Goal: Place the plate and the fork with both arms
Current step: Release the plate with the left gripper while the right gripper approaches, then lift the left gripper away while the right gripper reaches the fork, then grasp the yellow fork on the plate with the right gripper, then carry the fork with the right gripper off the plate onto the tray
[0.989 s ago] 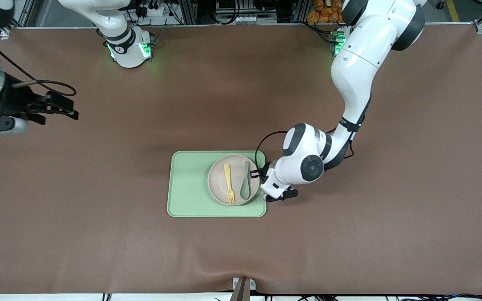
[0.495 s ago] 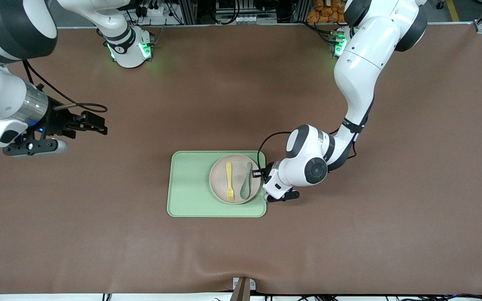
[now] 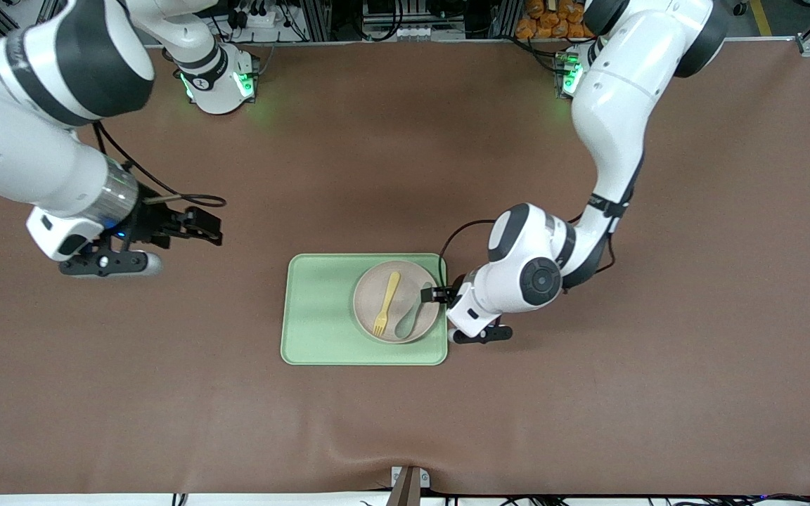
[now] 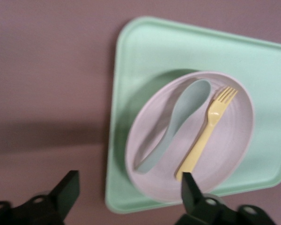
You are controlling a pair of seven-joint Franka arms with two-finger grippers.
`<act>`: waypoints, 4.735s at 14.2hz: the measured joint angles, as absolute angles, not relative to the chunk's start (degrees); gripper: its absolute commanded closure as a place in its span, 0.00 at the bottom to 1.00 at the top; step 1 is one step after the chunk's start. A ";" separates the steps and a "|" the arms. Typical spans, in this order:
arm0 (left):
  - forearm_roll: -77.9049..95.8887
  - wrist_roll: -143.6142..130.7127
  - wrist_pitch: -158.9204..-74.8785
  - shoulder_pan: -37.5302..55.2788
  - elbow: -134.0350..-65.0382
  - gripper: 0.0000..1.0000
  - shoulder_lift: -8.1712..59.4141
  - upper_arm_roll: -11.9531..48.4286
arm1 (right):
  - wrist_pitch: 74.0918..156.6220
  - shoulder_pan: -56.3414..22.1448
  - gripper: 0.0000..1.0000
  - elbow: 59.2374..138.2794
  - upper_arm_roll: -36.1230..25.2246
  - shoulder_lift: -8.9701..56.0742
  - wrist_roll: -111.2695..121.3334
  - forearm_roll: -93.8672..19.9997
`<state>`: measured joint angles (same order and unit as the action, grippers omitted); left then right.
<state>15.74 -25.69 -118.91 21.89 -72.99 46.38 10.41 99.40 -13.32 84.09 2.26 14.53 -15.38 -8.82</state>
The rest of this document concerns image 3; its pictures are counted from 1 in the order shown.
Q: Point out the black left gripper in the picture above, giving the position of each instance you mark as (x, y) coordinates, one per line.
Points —
(456, 294)

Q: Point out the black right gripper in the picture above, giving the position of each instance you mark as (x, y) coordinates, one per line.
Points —
(150, 221)

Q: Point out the green plastic spoon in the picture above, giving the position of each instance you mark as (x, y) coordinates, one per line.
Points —
(408, 323)

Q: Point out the yellow plastic fork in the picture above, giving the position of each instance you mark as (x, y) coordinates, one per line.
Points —
(387, 299)

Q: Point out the round beige plate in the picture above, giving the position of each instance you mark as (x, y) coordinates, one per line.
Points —
(370, 295)

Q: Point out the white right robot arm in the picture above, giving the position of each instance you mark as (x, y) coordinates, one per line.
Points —
(25, 154)

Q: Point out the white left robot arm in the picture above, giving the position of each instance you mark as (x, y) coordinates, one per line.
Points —
(616, 105)

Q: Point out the light green rectangular tray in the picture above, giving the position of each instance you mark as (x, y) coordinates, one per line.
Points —
(317, 309)

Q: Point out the brown table mat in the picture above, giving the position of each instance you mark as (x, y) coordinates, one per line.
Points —
(166, 386)

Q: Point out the white power strip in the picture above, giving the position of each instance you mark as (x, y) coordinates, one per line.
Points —
(257, 17)

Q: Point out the pile of orange packets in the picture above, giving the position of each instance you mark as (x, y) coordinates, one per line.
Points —
(553, 21)

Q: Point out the metal table edge bracket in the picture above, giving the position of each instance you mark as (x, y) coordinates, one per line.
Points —
(410, 485)

